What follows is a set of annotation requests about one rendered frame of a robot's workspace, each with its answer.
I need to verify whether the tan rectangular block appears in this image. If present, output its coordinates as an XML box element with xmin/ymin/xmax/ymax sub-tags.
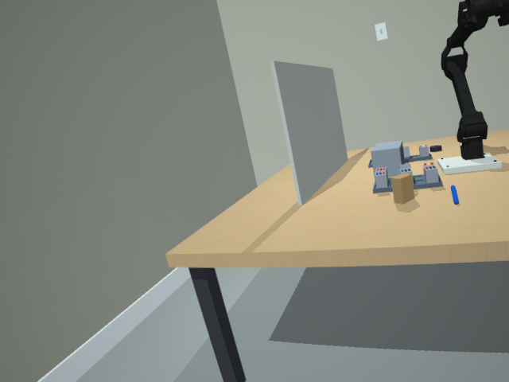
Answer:
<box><xmin>392</xmin><ymin>173</ymin><xmax>414</xmax><ymax>204</ymax></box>

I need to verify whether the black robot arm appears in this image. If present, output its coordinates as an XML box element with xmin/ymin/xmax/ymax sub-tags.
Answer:
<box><xmin>441</xmin><ymin>0</ymin><xmax>494</xmax><ymax>160</ymax></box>

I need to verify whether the blue rod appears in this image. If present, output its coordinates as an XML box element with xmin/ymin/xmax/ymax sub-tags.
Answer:
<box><xmin>451</xmin><ymin>185</ymin><xmax>459</xmax><ymax>205</ymax></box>

